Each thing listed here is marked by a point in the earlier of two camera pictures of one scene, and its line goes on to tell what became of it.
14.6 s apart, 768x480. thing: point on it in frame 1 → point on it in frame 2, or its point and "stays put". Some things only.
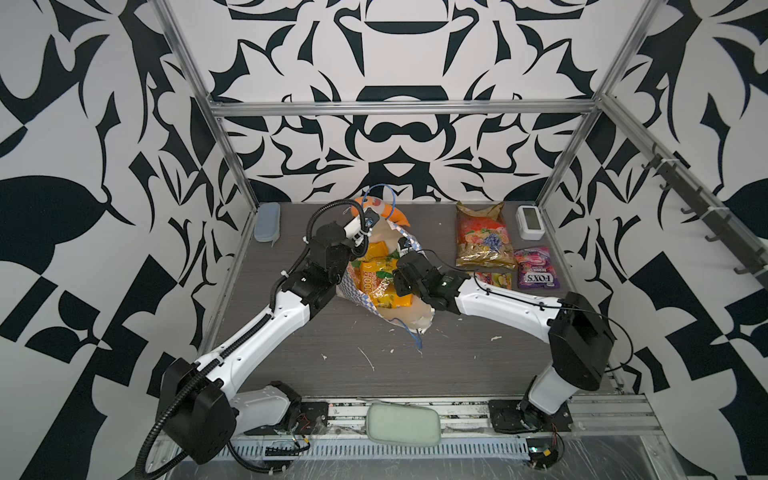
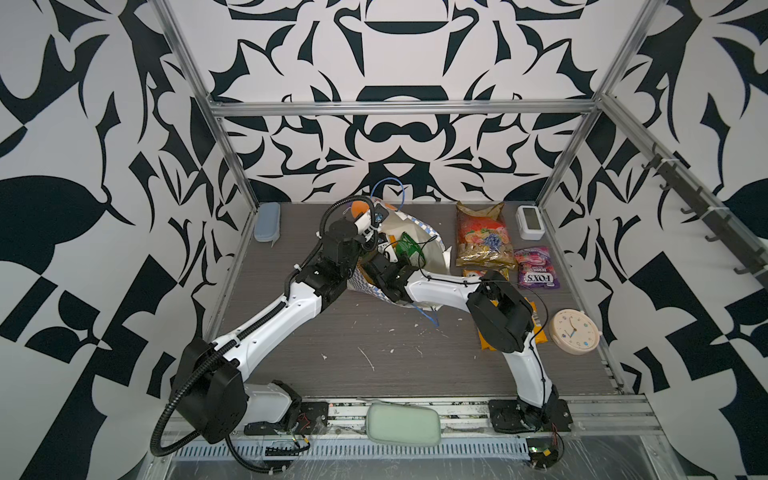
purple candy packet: x=535 y=268 stays put
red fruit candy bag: x=483 y=239 stays put
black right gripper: x=398 y=275 → x=403 y=265
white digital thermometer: x=529 y=222 stays put
